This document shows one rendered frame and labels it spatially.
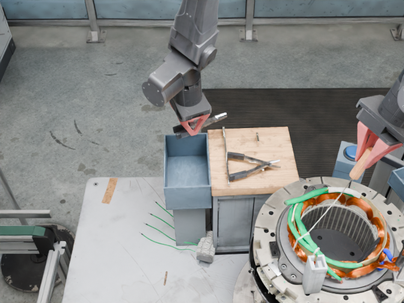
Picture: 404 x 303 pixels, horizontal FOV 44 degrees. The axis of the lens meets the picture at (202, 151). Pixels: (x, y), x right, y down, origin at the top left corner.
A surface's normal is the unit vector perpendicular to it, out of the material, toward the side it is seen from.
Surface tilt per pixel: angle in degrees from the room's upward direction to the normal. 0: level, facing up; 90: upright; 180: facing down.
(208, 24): 94
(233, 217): 90
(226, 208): 90
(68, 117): 0
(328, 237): 0
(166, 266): 0
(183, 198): 90
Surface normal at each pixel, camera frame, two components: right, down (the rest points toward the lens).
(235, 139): -0.02, -0.67
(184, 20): -0.63, 0.63
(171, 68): 0.14, -0.45
